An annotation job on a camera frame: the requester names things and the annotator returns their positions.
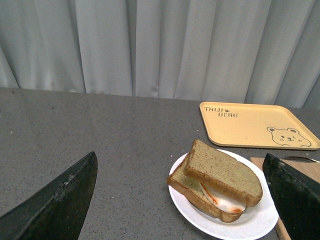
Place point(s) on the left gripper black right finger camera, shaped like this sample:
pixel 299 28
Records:
pixel 296 197

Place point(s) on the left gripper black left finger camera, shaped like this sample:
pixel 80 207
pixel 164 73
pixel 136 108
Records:
pixel 58 210

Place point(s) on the fried egg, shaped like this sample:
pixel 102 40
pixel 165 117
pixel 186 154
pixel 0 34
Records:
pixel 222 202

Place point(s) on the bread slice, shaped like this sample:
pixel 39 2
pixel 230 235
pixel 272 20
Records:
pixel 223 173
pixel 187 192

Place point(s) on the yellow bear tray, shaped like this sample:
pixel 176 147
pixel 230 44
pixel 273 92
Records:
pixel 256 126

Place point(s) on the grey curtain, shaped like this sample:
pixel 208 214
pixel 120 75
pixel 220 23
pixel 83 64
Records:
pixel 238 51

